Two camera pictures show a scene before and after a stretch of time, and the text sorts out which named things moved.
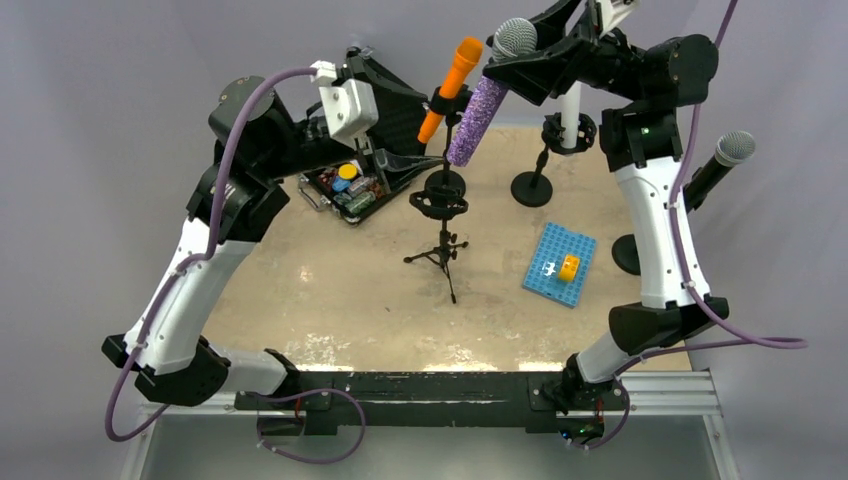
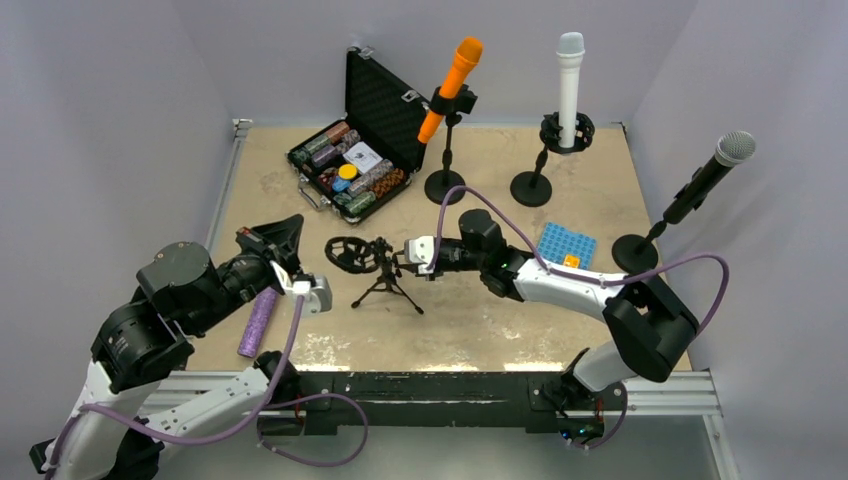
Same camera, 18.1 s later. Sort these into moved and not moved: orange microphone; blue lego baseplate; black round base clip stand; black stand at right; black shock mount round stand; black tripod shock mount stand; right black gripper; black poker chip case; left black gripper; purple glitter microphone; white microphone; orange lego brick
Moved: black tripod shock mount stand; purple glitter microphone; left black gripper; right black gripper
Not moved: orange microphone; orange lego brick; black round base clip stand; blue lego baseplate; black stand at right; black poker chip case; black shock mount round stand; white microphone
